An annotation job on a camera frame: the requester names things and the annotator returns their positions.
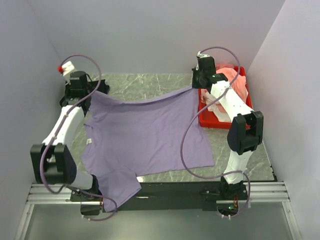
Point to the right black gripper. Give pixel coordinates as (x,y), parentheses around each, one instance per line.
(194,84)

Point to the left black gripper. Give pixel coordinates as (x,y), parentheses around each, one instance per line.
(68,85)

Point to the lavender t shirt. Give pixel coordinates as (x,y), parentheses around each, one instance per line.
(126,140)

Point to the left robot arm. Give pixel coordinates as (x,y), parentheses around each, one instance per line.
(51,160)

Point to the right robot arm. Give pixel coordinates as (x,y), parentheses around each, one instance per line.
(246,131)

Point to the folded black t shirt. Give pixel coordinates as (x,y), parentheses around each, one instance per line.
(101,86)

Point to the pink t shirt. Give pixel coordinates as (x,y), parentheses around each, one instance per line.
(239,85)

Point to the red plastic bin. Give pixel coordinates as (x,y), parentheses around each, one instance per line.
(208,119)

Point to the white t shirt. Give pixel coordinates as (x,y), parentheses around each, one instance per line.
(216,108)

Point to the black base crossbar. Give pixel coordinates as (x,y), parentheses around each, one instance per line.
(203,195)

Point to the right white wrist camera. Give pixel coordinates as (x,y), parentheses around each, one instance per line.
(201,55)

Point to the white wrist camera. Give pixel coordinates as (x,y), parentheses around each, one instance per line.
(66,70)
(201,55)

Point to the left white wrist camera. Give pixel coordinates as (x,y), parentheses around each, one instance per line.
(66,70)

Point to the aluminium frame rail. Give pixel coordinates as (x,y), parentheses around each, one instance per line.
(260,192)

